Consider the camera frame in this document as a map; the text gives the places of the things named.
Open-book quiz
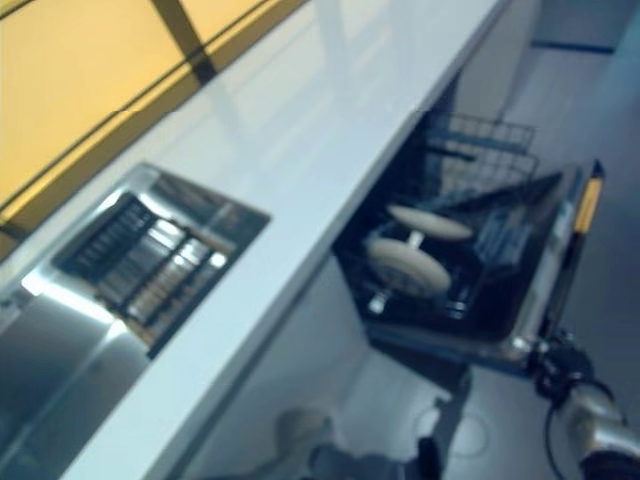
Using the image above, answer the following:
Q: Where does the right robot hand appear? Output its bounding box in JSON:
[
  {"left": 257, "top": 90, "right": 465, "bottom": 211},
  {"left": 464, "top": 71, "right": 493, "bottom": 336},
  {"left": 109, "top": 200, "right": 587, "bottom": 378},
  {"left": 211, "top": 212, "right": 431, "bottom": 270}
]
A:
[{"left": 531, "top": 328, "right": 597, "bottom": 402}]

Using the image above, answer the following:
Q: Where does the cream round plate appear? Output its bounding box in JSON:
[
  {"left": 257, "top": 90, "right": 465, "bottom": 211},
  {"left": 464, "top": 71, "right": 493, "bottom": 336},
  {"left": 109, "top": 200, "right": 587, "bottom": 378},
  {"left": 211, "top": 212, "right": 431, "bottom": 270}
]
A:
[
  {"left": 386, "top": 202, "right": 475, "bottom": 241},
  {"left": 366, "top": 236, "right": 452, "bottom": 300}
]

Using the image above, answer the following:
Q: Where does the dark robot foot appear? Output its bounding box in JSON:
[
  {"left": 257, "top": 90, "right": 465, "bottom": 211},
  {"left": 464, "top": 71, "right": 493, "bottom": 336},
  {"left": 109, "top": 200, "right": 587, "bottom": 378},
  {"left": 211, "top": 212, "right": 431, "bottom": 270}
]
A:
[{"left": 416, "top": 436, "right": 445, "bottom": 480}]

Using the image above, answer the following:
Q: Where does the white cabinet door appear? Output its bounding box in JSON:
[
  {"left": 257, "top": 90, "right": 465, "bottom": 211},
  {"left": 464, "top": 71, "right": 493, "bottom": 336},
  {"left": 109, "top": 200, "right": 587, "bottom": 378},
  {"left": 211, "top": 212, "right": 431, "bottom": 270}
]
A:
[{"left": 197, "top": 257, "right": 372, "bottom": 480}]

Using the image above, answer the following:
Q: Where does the dark grey tall cabinet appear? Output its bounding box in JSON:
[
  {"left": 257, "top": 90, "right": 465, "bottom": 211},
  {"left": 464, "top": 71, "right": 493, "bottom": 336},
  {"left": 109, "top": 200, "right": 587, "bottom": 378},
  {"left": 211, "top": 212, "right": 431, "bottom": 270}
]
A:
[{"left": 528, "top": 0, "right": 640, "bottom": 54}]

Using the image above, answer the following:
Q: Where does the black roll-up drying rack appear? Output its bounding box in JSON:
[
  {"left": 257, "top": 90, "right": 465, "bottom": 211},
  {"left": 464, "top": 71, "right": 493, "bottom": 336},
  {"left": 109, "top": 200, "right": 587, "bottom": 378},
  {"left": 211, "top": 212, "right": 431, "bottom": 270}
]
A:
[{"left": 51, "top": 192, "right": 237, "bottom": 347}]

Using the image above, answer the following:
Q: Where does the stainless steel sink basin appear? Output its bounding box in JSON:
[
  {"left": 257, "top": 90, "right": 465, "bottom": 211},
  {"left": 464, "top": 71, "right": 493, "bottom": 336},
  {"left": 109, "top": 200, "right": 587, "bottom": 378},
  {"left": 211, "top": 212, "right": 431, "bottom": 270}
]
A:
[{"left": 0, "top": 161, "right": 272, "bottom": 454}]

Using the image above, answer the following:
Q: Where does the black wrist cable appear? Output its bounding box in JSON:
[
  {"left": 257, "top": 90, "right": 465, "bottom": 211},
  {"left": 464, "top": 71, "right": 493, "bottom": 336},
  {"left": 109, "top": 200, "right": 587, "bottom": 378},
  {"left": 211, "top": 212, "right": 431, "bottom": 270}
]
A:
[{"left": 541, "top": 378, "right": 619, "bottom": 480}]

